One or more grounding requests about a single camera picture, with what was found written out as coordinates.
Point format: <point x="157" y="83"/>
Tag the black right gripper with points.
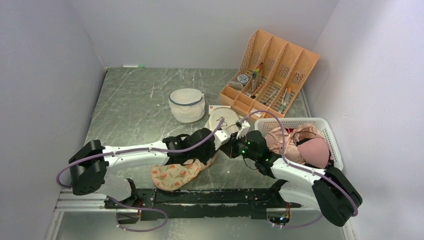
<point x="229" y="147"/>

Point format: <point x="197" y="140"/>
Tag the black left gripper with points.
<point x="204" y="160"/>

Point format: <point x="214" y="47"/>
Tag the tulip print mesh laundry bag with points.
<point x="174" y="176"/>

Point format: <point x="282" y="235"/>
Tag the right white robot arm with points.
<point x="325" y="190"/>

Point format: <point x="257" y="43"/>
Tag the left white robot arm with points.
<point x="92" y="167"/>

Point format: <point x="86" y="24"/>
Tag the cream embroidered mesh laundry bag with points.
<point x="230" y="118"/>

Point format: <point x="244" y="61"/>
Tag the white plastic laundry basket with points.
<point x="265" y="125"/>

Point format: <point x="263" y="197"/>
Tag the pink satin bra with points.
<point x="277" y="141"/>

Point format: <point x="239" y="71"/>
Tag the white blue-trimmed mesh laundry bag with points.
<point x="187" y="104"/>

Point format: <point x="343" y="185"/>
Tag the dusty pink bra cup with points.
<point x="315" y="151"/>

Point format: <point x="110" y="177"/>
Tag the small white red card box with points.
<point x="211" y="108"/>

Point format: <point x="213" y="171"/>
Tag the blue white round tin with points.
<point x="242" y="79"/>

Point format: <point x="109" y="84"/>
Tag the orange capped pen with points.
<point x="286" y="96"/>

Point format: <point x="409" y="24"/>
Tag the multicolour marker pen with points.
<point x="254" y="79"/>

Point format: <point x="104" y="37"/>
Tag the orange plastic file organizer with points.
<point x="281" y="64"/>

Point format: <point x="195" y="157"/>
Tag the green white marker pen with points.
<point x="133" y="66"/>

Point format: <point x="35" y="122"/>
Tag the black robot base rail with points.
<point x="254" y="203"/>

